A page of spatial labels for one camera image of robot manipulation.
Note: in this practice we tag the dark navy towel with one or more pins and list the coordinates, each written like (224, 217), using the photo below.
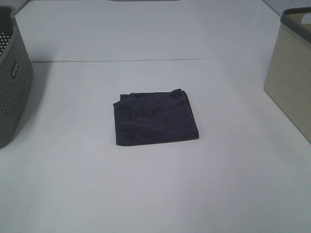
(154, 118)

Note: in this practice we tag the beige basket with grey rim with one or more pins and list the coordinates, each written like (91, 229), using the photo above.
(288, 81)

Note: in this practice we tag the grey perforated plastic basket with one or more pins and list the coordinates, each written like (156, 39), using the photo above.
(16, 74)

